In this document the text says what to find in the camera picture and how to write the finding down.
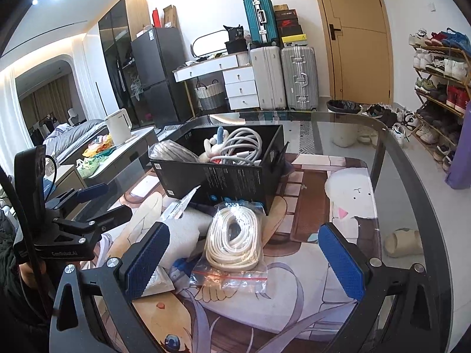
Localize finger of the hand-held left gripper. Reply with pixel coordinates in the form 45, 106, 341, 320
47, 183, 110, 211
53, 206, 133, 237

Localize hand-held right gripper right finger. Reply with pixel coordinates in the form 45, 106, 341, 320
317, 222, 440, 353

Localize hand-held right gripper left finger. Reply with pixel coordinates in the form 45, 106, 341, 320
48, 221, 172, 353

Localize clear bag of cream shoelaces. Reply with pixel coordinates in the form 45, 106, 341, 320
189, 206, 269, 295

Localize clear bag of striped shoelaces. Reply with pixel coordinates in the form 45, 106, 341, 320
150, 140, 202, 163

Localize black cardboard box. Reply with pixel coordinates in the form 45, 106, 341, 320
148, 124, 286, 216

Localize white plush toy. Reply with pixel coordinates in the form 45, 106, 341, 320
204, 127, 227, 162

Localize white cable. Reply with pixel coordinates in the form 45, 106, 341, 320
221, 128, 263, 166

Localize person's left hand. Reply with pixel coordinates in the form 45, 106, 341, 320
16, 261, 48, 288

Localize small clear bag white contents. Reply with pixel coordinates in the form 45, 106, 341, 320
145, 265, 173, 297

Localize colourful snack packets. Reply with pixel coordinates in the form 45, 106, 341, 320
79, 134, 113, 170

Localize grey side cabinet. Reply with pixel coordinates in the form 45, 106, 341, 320
61, 126, 159, 188

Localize bed with grey bedding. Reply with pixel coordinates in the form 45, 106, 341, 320
44, 119, 107, 162

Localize printed table mat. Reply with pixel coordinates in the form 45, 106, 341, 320
107, 152, 383, 353

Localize beige slipper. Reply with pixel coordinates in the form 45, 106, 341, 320
384, 228, 424, 258

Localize clear plastic bag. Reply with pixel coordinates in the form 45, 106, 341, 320
161, 187, 202, 222

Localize white electric kettle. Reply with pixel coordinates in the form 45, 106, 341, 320
104, 109, 131, 146

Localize black refrigerator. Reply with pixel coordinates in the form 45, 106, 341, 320
130, 27, 192, 127

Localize trash bin with black liner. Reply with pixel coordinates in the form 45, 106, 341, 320
327, 99, 363, 147

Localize scattered sneakers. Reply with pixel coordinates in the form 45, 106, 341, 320
362, 103, 420, 144

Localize dark glass cabinet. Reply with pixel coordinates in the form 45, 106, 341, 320
97, 0, 151, 126

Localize woven basket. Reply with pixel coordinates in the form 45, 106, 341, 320
194, 80, 226, 110

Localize purple bag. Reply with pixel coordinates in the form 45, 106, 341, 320
445, 101, 471, 192

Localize white dressing table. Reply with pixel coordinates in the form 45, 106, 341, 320
173, 53, 260, 118

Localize silver suitcase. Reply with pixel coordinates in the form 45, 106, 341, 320
280, 46, 319, 111

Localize oval mirror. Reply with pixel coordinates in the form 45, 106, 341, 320
190, 29, 240, 59

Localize flat brown cardboard box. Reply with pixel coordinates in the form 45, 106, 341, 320
163, 5, 177, 29

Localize white suitcase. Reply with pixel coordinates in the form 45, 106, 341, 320
249, 45, 288, 110

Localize black bag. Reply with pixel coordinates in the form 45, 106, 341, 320
223, 25, 251, 54

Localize wooden shoe rack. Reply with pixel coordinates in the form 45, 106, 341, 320
410, 42, 471, 155

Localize shoe rack with shoes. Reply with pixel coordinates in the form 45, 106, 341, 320
409, 27, 471, 171

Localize wooden door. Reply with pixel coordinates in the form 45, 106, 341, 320
311, 0, 392, 105

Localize yellow and black shoe box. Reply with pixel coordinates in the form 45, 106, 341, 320
280, 34, 307, 48

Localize teal suitcase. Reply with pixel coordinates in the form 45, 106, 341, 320
243, 0, 280, 48

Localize red and black shoe box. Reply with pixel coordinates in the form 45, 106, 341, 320
276, 18, 303, 37

